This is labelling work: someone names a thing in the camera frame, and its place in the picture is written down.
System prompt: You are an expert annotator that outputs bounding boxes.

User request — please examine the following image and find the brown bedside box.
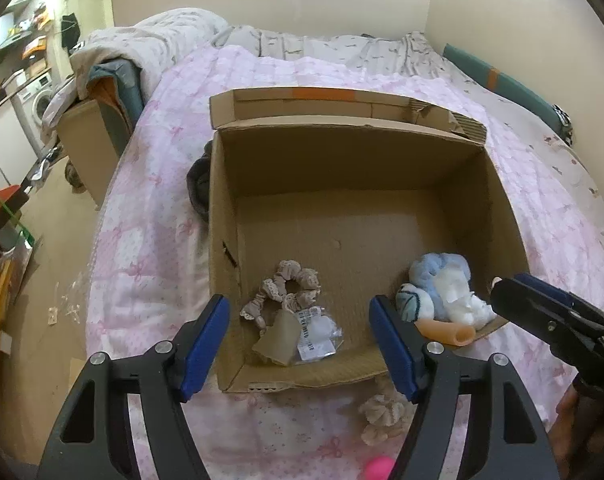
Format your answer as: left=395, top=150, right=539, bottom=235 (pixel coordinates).
left=56, top=98, right=126, bottom=209

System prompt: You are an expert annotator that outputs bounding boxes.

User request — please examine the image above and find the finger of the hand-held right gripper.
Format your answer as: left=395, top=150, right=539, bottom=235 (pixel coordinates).
left=489, top=277, right=579, bottom=347
left=511, top=272, right=584, bottom=314

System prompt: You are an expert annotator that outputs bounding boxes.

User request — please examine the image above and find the dark grey cap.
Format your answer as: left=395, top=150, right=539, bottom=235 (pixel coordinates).
left=185, top=142, right=214, bottom=224

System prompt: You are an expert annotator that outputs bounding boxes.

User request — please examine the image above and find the pink bow-print blanket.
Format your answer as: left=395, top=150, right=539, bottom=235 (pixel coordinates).
left=84, top=42, right=604, bottom=480

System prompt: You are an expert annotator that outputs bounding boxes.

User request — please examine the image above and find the beige fluffy scrunchie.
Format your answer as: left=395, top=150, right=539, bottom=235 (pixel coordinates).
left=357, top=392, right=418, bottom=446

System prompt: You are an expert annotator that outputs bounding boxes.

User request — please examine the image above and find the pink ball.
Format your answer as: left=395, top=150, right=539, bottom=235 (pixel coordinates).
left=362, top=455, right=398, bottom=480

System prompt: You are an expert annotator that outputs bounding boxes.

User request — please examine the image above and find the orange box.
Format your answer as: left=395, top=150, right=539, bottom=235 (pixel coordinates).
left=21, top=34, right=51, bottom=59

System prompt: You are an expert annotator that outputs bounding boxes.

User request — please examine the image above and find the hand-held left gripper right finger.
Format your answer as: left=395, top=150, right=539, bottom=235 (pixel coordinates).
left=368, top=293, right=557, bottom=480

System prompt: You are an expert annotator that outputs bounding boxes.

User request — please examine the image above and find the blue fluffy scrunchie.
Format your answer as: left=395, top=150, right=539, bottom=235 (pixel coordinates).
left=408, top=252, right=476, bottom=322

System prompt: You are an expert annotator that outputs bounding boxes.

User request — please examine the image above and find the beige lace scrunchie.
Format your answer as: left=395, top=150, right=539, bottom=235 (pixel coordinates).
left=239, top=258, right=322, bottom=322

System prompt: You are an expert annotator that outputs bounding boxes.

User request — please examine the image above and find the black and white cloth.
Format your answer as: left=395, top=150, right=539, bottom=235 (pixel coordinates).
left=552, top=103, right=578, bottom=147

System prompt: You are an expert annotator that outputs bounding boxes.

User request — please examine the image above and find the teal bolster cushion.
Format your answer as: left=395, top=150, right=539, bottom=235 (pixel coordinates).
left=441, top=42, right=569, bottom=129

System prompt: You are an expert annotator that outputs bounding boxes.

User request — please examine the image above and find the clear plastic wrap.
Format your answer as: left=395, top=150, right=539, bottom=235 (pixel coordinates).
left=47, top=269, right=99, bottom=327

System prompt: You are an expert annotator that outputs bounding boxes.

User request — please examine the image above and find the black hanging garment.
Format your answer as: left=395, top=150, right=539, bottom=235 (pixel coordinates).
left=59, top=12, right=81, bottom=52

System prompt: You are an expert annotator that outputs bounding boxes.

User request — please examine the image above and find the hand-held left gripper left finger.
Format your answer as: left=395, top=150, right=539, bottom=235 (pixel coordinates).
left=36, top=293, right=232, bottom=480

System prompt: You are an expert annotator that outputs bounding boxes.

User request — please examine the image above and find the brown cardboard box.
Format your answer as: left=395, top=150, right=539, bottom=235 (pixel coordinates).
left=208, top=87, right=533, bottom=395

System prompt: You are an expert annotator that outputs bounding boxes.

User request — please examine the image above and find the white washing machine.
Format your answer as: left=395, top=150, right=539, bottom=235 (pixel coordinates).
left=12, top=72, right=61, bottom=157

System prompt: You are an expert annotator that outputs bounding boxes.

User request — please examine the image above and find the clear plastic packet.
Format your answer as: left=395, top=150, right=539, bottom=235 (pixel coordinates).
left=294, top=307, right=346, bottom=361

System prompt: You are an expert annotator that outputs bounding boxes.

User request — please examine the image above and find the white and blue plush toy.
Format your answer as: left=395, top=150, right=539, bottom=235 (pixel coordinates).
left=395, top=282, right=436, bottom=322

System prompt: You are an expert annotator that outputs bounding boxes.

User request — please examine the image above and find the pile of clothes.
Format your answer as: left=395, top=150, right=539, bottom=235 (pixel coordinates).
left=85, top=57, right=146, bottom=134

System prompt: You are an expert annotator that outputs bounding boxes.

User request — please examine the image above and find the peach soft tube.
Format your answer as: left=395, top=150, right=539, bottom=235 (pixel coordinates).
left=414, top=318, right=476, bottom=349

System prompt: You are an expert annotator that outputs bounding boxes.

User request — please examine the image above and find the person's right hand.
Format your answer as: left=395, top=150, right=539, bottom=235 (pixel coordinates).
left=551, top=387, right=591, bottom=467

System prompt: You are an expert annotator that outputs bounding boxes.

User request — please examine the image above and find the white floral quilt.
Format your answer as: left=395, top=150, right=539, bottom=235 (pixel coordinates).
left=44, top=7, right=231, bottom=127

